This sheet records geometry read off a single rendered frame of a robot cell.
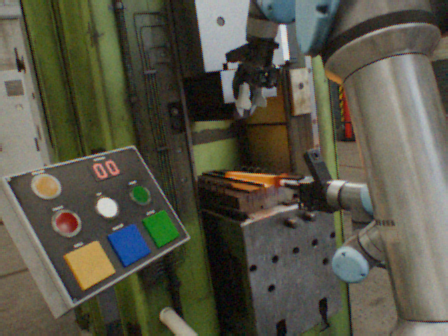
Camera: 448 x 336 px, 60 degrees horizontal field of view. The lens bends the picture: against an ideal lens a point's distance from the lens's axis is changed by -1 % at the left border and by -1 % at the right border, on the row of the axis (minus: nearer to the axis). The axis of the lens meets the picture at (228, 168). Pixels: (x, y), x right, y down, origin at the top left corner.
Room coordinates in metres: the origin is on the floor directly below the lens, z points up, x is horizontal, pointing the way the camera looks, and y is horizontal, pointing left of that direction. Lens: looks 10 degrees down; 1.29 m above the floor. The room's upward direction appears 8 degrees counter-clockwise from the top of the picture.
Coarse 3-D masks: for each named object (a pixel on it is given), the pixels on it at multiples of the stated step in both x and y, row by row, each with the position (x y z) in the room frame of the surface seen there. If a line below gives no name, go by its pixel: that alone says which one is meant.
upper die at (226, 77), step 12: (216, 72) 1.19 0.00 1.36; (228, 72) 1.19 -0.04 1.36; (192, 84) 1.34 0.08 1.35; (204, 84) 1.27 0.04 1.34; (216, 84) 1.20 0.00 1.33; (228, 84) 1.18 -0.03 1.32; (192, 96) 1.35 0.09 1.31; (204, 96) 1.28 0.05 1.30; (216, 96) 1.21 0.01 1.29; (228, 96) 1.18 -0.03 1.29; (264, 96) 1.25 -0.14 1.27
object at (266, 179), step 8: (232, 176) 1.40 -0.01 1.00; (240, 176) 1.35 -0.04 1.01; (248, 176) 1.31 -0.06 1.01; (256, 176) 1.27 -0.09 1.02; (264, 176) 1.24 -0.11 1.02; (272, 176) 1.21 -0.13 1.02; (280, 176) 1.17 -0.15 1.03; (288, 176) 1.14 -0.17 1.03; (296, 176) 1.12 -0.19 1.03; (272, 184) 1.19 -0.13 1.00; (280, 184) 1.16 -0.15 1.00
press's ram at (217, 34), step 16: (176, 0) 1.25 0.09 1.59; (192, 0) 1.16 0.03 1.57; (208, 0) 1.17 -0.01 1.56; (224, 0) 1.20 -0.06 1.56; (240, 0) 1.22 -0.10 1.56; (176, 16) 1.26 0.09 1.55; (192, 16) 1.17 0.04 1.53; (208, 16) 1.17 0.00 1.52; (224, 16) 1.19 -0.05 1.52; (240, 16) 1.22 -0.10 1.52; (176, 32) 1.27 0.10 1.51; (192, 32) 1.18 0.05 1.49; (208, 32) 1.16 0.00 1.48; (224, 32) 1.19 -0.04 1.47; (240, 32) 1.22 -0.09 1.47; (192, 48) 1.20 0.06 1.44; (208, 48) 1.16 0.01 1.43; (224, 48) 1.19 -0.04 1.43; (192, 64) 1.21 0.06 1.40; (208, 64) 1.15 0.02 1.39; (224, 64) 1.20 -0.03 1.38
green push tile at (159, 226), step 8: (152, 216) 0.88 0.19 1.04; (160, 216) 0.89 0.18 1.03; (168, 216) 0.91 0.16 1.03; (144, 224) 0.85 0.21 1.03; (152, 224) 0.86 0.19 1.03; (160, 224) 0.88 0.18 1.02; (168, 224) 0.89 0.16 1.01; (152, 232) 0.85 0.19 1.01; (160, 232) 0.86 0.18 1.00; (168, 232) 0.88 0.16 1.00; (176, 232) 0.89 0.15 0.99; (160, 240) 0.85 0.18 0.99; (168, 240) 0.86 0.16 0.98
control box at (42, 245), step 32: (96, 160) 0.89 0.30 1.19; (128, 160) 0.95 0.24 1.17; (0, 192) 0.73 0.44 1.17; (32, 192) 0.74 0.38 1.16; (64, 192) 0.78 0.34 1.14; (96, 192) 0.83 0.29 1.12; (128, 192) 0.89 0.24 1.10; (160, 192) 0.95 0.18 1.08; (32, 224) 0.70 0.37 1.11; (96, 224) 0.78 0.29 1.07; (128, 224) 0.83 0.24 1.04; (32, 256) 0.69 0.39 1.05; (160, 256) 0.86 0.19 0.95; (64, 288) 0.66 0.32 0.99; (96, 288) 0.69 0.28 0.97
